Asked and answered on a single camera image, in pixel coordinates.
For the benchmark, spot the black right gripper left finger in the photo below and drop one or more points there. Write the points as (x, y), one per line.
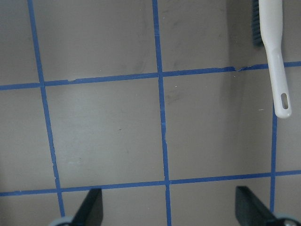
(90, 212)

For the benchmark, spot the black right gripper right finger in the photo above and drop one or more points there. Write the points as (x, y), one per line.
(250, 211)

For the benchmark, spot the white hand brush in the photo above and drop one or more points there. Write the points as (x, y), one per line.
(267, 30)

